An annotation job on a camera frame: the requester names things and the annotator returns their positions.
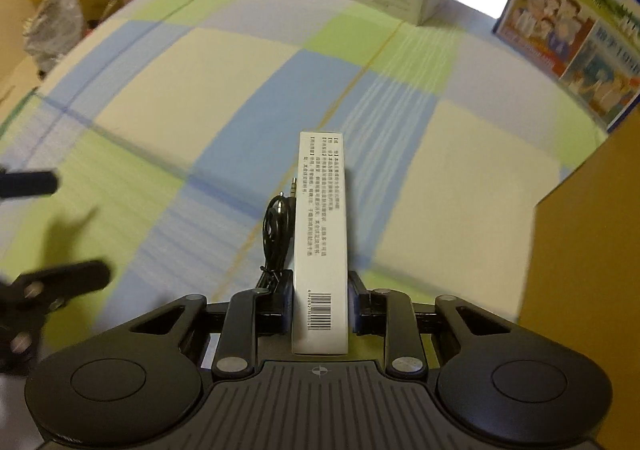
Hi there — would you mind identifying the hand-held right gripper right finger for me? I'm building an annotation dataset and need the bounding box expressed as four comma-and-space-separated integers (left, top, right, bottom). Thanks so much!
347, 270, 514, 379

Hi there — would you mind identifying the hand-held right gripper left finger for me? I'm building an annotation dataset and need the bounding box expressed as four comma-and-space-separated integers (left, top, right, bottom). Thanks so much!
127, 270, 295, 379

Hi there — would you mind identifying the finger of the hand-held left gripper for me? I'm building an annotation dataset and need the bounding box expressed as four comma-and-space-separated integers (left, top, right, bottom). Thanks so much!
0, 171, 60, 199
0, 259, 111, 374

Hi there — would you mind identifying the black audio cable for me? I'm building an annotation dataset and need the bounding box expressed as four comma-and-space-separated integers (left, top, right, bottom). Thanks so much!
256, 178, 300, 291

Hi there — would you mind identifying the long white box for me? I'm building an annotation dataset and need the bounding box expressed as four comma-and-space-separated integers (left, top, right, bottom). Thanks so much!
291, 131, 350, 357

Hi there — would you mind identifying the brown cardboard box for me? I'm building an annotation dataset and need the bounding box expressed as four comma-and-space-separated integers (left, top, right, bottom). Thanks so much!
516, 104, 640, 372

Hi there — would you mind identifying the checked cloth desktop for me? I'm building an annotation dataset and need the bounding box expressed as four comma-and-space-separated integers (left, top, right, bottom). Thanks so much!
0, 0, 609, 361

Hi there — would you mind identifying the crinkled white plastic bag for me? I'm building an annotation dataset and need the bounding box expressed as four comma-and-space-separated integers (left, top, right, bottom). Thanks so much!
22, 0, 89, 74

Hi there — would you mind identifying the blue milk carton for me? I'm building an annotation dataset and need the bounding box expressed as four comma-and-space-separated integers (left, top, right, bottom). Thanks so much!
491, 0, 640, 134

